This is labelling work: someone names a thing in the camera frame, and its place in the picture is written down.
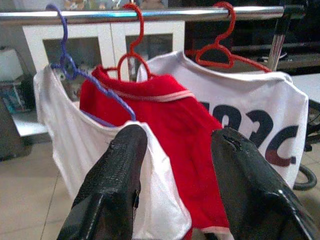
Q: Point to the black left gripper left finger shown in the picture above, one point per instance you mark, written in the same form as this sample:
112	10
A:
112	175

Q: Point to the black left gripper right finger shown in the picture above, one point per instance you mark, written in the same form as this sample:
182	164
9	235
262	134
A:
250	195

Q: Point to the red plastic hanger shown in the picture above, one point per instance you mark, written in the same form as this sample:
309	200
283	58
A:
233	25
143	25

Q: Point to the purple plastic hanger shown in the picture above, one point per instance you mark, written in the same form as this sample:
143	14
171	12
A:
65	27

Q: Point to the white sleeveless shirt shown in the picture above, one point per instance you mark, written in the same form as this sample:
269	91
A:
75	140

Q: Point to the red shirt white trim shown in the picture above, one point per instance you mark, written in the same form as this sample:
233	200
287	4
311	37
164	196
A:
175	125

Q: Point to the white shirt black print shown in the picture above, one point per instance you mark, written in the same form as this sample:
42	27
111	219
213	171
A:
250	87

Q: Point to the white glass-door cabinet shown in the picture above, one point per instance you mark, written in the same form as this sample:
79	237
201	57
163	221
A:
105	32

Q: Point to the silver clothes rail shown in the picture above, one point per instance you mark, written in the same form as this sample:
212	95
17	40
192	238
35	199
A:
175	14

